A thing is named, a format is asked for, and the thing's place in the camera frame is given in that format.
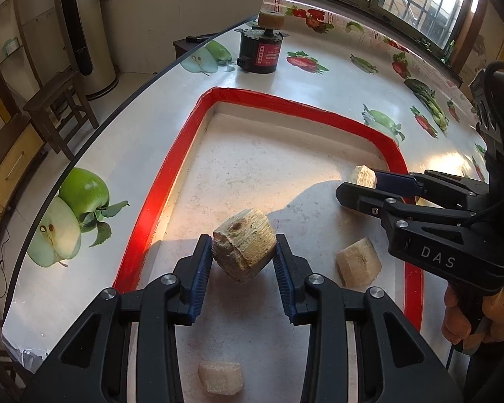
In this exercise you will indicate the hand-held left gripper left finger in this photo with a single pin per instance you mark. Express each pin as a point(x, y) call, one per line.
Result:
point(201, 277)

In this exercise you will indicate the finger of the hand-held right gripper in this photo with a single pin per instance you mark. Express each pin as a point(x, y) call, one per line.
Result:
point(397, 182)
point(361, 199)

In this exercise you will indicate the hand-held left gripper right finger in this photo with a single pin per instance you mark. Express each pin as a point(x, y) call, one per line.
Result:
point(283, 281)

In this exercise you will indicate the red-rimmed white tray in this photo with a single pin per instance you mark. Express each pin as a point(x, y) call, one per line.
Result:
point(256, 168)

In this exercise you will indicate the green bottle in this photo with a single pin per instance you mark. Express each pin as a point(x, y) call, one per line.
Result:
point(450, 48)

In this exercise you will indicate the fruit-print tablecloth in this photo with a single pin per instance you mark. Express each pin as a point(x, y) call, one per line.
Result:
point(151, 105)

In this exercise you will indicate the black motor with tan roller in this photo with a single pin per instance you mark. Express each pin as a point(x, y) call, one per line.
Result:
point(258, 52)

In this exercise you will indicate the yellow wooden cabinet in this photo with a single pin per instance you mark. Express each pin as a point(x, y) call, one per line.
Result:
point(12, 163)

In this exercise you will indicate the small dark side table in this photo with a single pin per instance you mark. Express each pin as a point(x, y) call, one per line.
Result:
point(185, 50)

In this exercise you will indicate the brown wooden stool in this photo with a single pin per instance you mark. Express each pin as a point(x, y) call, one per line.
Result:
point(52, 100)

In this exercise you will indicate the black remote control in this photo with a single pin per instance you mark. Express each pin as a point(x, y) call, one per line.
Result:
point(195, 38)

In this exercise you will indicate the white standing air conditioner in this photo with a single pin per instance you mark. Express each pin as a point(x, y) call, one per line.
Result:
point(94, 42)

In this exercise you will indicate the pale shelf unit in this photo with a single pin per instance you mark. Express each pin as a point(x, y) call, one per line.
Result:
point(25, 29)

